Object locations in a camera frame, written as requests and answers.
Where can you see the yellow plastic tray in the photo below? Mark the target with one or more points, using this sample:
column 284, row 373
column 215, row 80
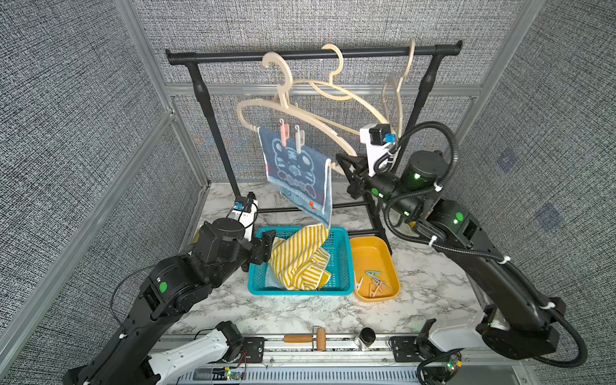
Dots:
column 372, row 253

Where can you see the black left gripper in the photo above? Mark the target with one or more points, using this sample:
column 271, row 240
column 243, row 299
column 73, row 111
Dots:
column 263, row 246

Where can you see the dark blue hello towel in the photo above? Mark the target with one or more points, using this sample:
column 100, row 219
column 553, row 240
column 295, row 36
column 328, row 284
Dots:
column 303, row 176

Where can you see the mint green clothespin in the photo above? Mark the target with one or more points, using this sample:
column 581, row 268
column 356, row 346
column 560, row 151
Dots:
column 373, row 274

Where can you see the beige hanger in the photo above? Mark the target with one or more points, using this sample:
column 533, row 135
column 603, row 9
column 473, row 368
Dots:
column 345, row 94
column 284, row 106
column 396, row 83

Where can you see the pink clothespin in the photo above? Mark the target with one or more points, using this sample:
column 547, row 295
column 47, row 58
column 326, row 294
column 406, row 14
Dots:
column 382, row 285

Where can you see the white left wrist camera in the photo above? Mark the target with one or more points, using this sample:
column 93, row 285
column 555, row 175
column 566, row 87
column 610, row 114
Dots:
column 245, row 210

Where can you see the wooden handle roller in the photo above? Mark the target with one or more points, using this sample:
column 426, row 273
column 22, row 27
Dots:
column 317, row 339

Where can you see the white right arm base mount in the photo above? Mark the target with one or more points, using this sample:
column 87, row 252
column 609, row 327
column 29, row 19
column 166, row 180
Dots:
column 438, row 336

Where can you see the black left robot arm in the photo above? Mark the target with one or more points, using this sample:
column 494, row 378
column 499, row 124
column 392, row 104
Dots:
column 169, row 291

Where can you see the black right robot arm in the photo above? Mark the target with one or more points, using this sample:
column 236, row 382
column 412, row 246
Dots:
column 519, row 322

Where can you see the yellow striped towel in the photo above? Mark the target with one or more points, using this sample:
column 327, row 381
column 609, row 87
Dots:
column 299, row 262

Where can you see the small black lidded jar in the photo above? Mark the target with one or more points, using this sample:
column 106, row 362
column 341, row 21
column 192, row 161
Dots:
column 365, row 339

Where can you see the teal plastic basket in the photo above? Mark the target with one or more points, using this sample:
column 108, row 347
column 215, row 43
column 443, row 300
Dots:
column 262, row 280

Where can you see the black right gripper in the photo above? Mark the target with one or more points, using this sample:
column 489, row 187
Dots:
column 369, row 185

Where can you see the salmon clothespin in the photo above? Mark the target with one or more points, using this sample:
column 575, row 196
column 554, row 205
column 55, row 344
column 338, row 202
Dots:
column 284, row 132

